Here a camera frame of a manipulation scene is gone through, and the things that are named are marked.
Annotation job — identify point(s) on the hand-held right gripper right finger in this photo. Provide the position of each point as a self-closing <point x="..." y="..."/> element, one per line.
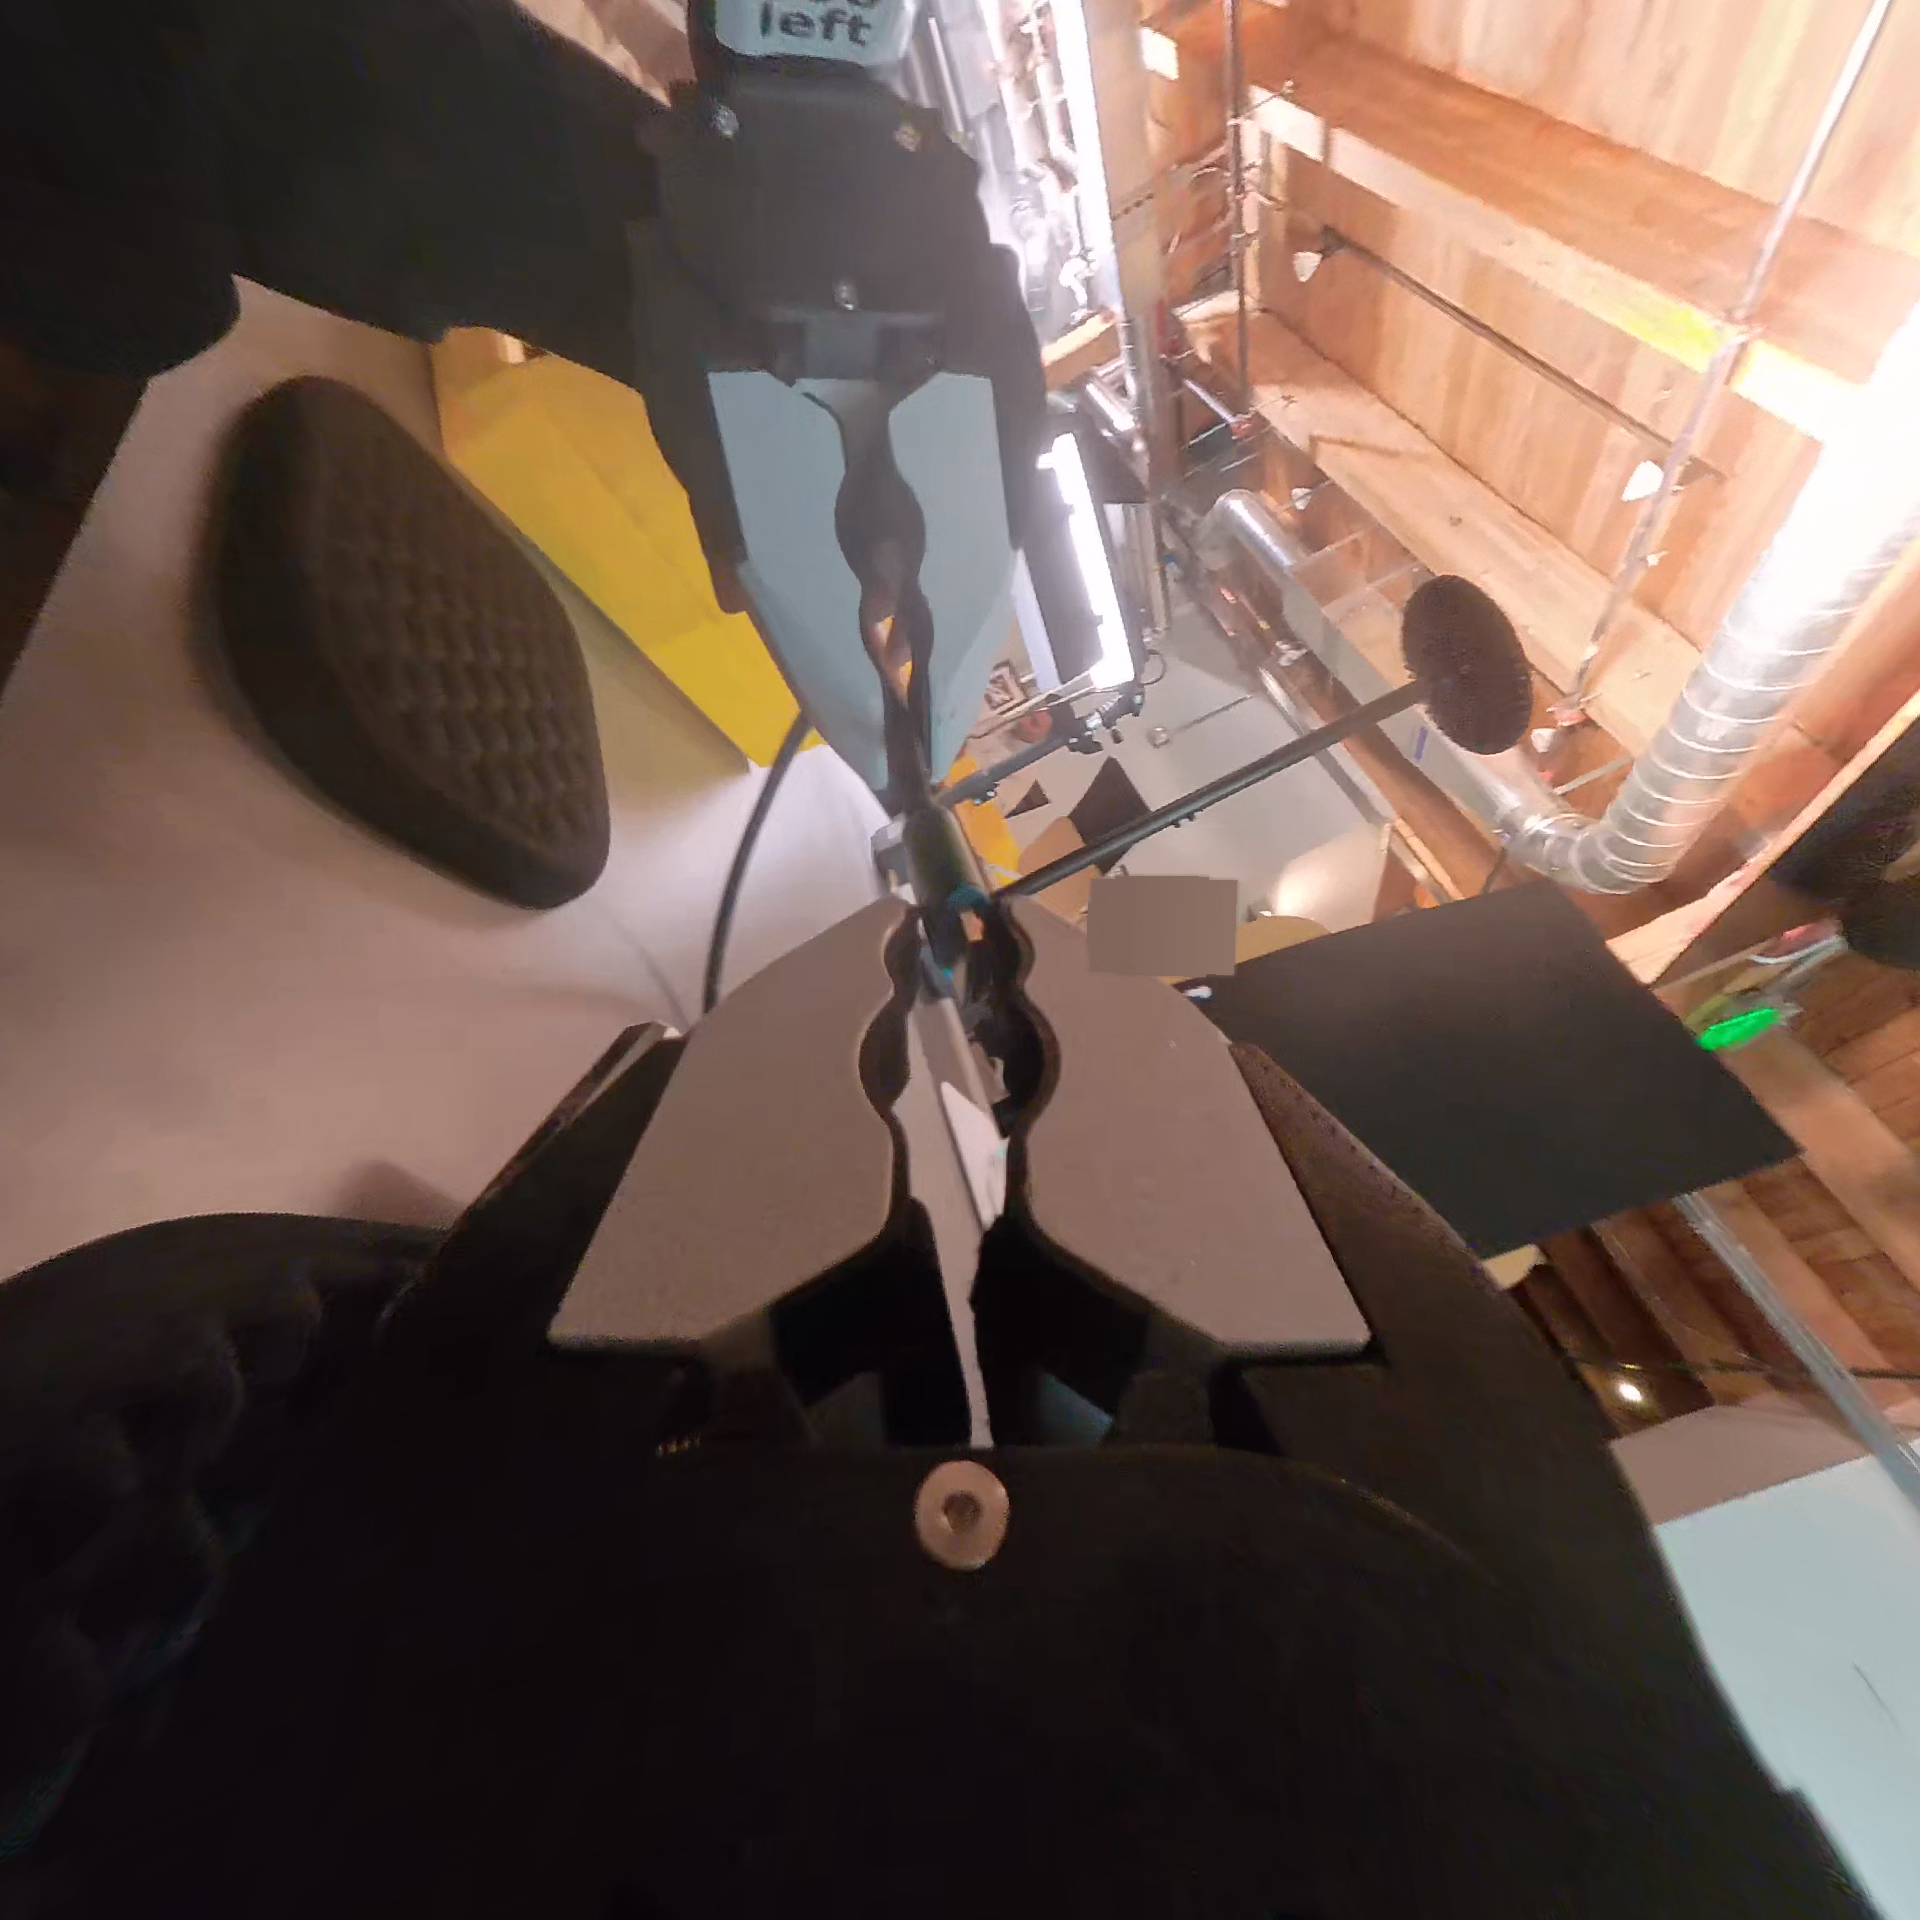
<point x="1169" y="1186"/>

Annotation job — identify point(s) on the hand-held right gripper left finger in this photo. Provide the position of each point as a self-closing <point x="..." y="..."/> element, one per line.
<point x="735" y="1169"/>

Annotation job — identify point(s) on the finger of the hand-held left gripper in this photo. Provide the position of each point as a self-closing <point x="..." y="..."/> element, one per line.
<point x="969" y="510"/>
<point x="788" y="510"/>

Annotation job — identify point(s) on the yellow plastic bin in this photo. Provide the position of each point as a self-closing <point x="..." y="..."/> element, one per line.
<point x="600" y="493"/>

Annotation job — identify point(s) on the white light panel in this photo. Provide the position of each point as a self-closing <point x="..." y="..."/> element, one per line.
<point x="1089" y="556"/>

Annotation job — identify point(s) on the black square panel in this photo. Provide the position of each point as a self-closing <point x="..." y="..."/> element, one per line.
<point x="1501" y="1064"/>

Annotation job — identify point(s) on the black textured pad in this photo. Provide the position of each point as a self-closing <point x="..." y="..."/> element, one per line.
<point x="406" y="644"/>

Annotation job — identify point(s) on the black round disc on rod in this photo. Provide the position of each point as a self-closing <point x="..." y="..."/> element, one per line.
<point x="1468" y="659"/>

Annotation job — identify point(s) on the green lit sign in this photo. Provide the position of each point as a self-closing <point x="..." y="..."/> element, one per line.
<point x="1739" y="1027"/>

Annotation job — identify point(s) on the person's black printed hoodie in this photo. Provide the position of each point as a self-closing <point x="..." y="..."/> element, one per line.
<point x="136" y="1425"/>

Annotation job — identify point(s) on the silver ventilation duct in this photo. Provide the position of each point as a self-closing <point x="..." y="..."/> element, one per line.
<point x="1724" y="719"/>

